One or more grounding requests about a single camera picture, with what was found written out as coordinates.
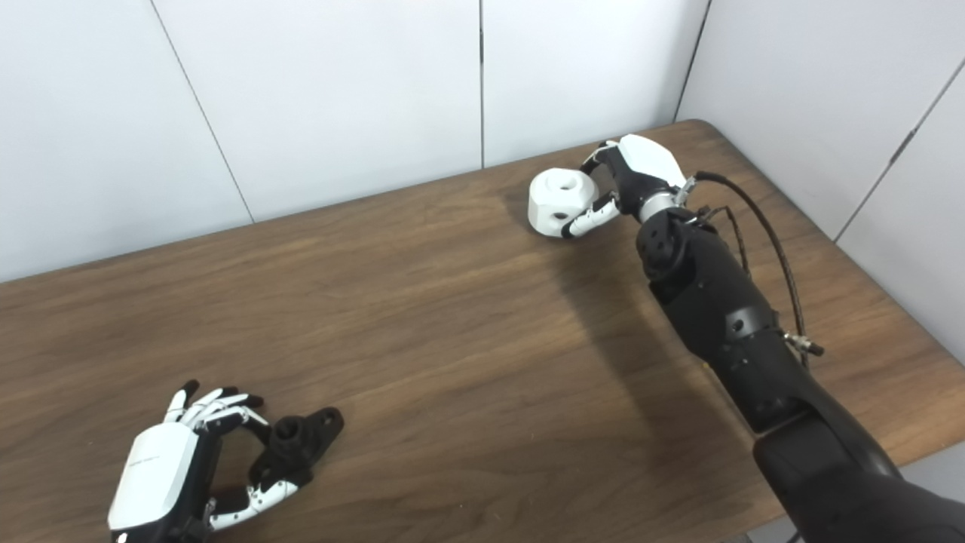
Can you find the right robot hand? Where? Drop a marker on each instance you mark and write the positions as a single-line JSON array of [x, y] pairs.
[[648, 162]]

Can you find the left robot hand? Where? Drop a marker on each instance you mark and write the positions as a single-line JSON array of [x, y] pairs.
[[154, 471]]

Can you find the round white piece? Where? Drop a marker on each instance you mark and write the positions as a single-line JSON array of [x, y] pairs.
[[550, 200]]

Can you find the black flanged holder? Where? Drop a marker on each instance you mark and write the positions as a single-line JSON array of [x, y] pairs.
[[299, 440]]

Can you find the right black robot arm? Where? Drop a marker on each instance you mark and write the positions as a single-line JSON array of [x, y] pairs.
[[724, 302]]

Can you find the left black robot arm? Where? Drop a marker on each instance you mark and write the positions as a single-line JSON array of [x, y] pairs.
[[188, 534]]

